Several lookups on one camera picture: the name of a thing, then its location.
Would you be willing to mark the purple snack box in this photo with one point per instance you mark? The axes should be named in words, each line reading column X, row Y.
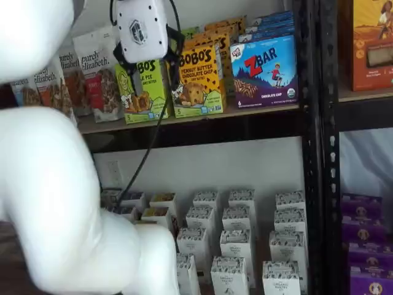
column 363, row 232
column 373, row 258
column 360, row 207
column 373, row 284

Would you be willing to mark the white wrinkled backdrop sheet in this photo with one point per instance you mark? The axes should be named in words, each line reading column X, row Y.
column 365, row 159

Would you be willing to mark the blue Zbar chocolate chip box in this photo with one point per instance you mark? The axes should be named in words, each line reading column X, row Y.
column 273, row 18
column 273, row 28
column 264, row 77

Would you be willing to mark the orange Bobo's peanut butter box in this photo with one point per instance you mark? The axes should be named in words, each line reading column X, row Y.
column 227, row 26
column 199, row 77
column 225, row 61

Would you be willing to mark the white carton with dark print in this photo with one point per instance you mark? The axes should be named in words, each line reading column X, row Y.
column 133, row 198
column 126, row 212

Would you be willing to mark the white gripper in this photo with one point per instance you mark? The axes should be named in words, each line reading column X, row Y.
column 142, row 30

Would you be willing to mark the white carton with yellow print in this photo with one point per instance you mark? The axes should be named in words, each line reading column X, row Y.
column 156, row 215
column 162, row 199

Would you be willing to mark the white patterned carton box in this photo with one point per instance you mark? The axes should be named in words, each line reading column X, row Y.
column 242, row 198
column 200, row 218
column 288, row 246
column 236, row 218
column 281, row 279
column 235, row 244
column 289, row 219
column 229, row 276
column 192, row 242
column 289, row 201
column 188, row 276
column 206, row 198

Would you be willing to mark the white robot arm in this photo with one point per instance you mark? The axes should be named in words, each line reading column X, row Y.
column 46, row 184

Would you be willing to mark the large orange illustrated box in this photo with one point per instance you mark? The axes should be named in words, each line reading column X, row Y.
column 371, row 46

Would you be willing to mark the green Bobo's apple pie box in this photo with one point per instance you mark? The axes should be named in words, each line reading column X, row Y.
column 190, row 33
column 153, row 92

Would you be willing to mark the black metal shelf unit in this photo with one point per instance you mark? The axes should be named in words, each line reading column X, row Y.
column 330, row 153
column 215, row 129

